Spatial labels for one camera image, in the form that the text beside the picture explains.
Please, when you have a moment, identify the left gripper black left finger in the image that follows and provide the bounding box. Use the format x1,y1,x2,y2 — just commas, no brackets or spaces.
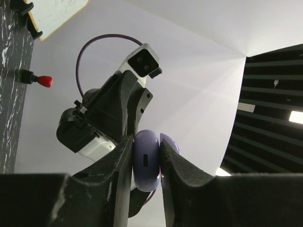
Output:
0,136,133,227

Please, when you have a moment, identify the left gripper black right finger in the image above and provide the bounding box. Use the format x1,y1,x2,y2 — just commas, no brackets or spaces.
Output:
160,140,303,227

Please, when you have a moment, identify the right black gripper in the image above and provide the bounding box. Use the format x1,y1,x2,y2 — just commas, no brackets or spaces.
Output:
75,71,153,143

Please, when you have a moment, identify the purple round earbud case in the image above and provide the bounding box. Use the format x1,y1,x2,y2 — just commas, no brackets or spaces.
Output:
133,130,180,192

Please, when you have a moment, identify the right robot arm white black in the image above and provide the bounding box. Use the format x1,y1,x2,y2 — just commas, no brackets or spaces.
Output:
56,70,153,153

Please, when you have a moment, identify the red emergency stop button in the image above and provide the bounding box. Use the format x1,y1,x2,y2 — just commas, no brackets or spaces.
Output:
14,70,53,88

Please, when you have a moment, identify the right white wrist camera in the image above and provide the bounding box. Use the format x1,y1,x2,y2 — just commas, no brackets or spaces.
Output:
117,43,162,87

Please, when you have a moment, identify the small whiteboard with wooden frame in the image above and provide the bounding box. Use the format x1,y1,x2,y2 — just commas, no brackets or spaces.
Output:
9,0,89,41

